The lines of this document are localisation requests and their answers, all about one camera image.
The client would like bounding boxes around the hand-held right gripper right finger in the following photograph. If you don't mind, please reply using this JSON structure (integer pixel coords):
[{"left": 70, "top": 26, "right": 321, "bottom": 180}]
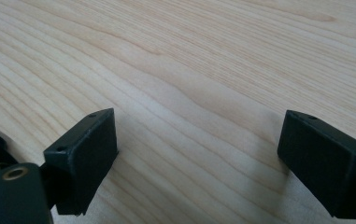
[{"left": 277, "top": 109, "right": 356, "bottom": 220}]

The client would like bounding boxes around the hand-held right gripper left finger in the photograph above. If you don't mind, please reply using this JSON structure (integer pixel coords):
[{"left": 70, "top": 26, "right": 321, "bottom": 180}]
[{"left": 40, "top": 107, "right": 120, "bottom": 217}]

